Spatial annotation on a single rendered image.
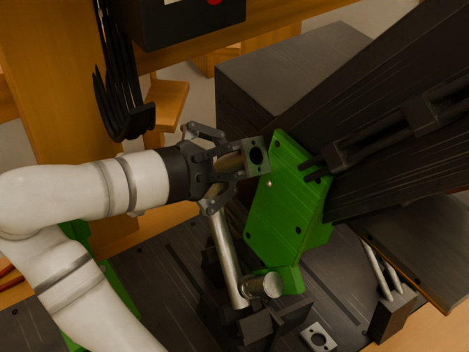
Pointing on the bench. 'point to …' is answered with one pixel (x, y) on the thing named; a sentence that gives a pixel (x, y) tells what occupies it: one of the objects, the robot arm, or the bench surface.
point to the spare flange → (319, 334)
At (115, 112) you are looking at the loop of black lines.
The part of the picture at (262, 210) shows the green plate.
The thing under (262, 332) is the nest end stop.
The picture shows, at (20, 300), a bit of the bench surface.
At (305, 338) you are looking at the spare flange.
